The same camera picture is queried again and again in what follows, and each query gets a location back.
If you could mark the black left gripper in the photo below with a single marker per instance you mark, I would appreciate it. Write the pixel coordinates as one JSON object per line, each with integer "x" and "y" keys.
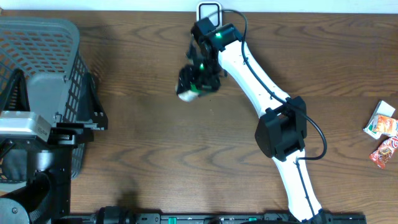
{"x": 78, "y": 134}

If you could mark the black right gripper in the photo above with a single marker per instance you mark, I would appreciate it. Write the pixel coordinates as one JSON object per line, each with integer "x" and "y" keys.
{"x": 186, "y": 74}

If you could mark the green lid white jar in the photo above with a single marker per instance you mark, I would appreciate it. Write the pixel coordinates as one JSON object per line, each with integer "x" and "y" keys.
{"x": 186, "y": 95}

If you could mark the white green box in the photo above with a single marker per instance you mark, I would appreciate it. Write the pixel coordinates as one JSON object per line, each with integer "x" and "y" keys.
{"x": 384, "y": 109}

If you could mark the small orange snack box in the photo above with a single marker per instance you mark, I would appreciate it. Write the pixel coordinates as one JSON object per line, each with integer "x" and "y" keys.
{"x": 385, "y": 125}

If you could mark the red chocolate bar wrapper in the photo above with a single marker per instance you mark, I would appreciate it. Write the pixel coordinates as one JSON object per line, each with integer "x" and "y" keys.
{"x": 384, "y": 152}

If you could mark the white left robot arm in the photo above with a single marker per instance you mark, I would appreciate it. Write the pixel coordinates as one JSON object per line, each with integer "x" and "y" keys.
{"x": 46, "y": 151}

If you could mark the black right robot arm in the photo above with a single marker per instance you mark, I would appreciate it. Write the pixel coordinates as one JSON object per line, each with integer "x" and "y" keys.
{"x": 282, "y": 125}

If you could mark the white barcode scanner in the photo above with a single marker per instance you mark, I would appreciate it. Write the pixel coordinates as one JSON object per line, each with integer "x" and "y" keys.
{"x": 212, "y": 10}

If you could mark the dark grey plastic basket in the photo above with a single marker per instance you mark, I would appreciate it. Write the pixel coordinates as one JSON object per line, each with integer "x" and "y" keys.
{"x": 47, "y": 51}

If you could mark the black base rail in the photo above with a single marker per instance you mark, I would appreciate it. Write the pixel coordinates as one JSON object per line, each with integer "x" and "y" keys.
{"x": 119, "y": 215}

